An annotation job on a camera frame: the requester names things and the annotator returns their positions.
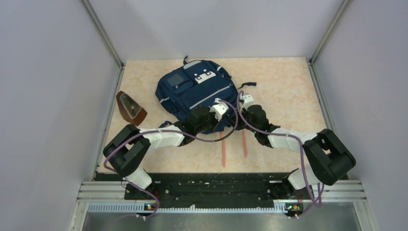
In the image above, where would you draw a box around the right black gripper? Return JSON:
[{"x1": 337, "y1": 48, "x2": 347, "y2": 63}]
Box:
[{"x1": 229, "y1": 105, "x2": 258, "y2": 133}]

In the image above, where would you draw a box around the navy blue backpack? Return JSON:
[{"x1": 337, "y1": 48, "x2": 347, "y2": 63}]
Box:
[{"x1": 155, "y1": 60, "x2": 239, "y2": 130}]

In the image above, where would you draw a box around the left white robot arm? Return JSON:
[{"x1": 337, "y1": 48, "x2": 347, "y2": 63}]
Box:
[{"x1": 102, "y1": 101, "x2": 236, "y2": 199}]

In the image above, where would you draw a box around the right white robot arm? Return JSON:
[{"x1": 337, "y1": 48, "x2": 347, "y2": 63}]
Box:
[{"x1": 239, "y1": 104, "x2": 356, "y2": 198}]

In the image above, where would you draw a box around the orange pen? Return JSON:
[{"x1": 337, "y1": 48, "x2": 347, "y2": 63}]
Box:
[
  {"x1": 221, "y1": 140, "x2": 226, "y2": 168},
  {"x1": 242, "y1": 130, "x2": 248, "y2": 158}
]

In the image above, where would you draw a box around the brown wedge stand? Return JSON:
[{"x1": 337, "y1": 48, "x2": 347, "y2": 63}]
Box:
[{"x1": 116, "y1": 91, "x2": 148, "y2": 126}]

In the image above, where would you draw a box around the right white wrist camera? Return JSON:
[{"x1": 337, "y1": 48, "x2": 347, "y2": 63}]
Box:
[{"x1": 238, "y1": 92, "x2": 254, "y2": 111}]

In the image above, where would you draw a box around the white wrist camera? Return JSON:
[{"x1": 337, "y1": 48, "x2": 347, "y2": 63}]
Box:
[
  {"x1": 210, "y1": 98, "x2": 229, "y2": 122},
  {"x1": 238, "y1": 92, "x2": 254, "y2": 111}
]

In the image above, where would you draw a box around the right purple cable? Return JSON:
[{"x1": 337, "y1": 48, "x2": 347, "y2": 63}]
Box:
[{"x1": 236, "y1": 90, "x2": 326, "y2": 220}]

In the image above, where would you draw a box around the purple cable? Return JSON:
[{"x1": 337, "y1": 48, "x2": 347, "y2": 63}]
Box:
[
  {"x1": 236, "y1": 90, "x2": 326, "y2": 220},
  {"x1": 102, "y1": 99, "x2": 240, "y2": 220}
]

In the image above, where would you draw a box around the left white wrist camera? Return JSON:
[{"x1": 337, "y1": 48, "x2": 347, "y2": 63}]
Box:
[{"x1": 210, "y1": 98, "x2": 229, "y2": 122}]

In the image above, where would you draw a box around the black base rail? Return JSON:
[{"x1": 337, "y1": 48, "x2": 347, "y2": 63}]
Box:
[{"x1": 124, "y1": 173, "x2": 310, "y2": 209}]

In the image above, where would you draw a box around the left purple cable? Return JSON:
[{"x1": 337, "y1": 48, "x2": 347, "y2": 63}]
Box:
[{"x1": 102, "y1": 99, "x2": 240, "y2": 220}]

